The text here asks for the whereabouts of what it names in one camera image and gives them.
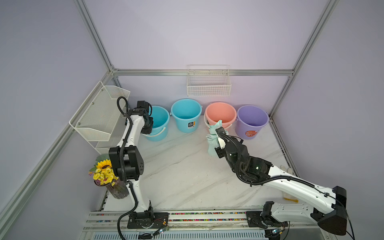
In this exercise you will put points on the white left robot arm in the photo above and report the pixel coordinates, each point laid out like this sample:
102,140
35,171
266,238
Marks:
128,164

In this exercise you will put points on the white two-tier mesh shelf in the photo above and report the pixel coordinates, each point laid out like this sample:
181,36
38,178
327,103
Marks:
99,120

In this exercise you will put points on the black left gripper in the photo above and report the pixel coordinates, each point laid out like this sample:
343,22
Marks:
149,130

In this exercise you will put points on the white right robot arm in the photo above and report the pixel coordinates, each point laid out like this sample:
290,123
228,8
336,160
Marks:
324,206

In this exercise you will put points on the teal bucket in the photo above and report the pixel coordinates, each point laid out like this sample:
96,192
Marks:
186,113

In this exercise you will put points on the yellow object under right arm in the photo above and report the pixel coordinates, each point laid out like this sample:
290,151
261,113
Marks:
290,198

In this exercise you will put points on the white work glove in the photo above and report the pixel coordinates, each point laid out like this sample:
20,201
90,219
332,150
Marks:
289,171

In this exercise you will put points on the teal bucket being wiped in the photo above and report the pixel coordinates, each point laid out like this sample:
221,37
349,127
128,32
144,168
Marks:
161,118

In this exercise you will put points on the sunflower bouquet in vase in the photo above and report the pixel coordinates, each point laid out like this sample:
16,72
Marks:
103,176

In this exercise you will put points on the mint green microfibre cloth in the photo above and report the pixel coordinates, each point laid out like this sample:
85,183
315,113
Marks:
212,137

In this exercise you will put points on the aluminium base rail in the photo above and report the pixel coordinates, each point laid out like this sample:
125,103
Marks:
293,224

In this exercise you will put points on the white wire wall basket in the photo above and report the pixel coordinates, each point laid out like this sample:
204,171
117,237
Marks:
208,81

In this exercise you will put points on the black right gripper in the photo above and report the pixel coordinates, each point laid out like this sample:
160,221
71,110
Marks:
219,151

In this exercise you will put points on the pink plastic bucket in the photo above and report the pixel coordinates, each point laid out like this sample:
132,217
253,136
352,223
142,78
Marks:
220,111

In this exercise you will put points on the purple plastic bucket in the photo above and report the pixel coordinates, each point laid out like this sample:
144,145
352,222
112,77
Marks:
250,120

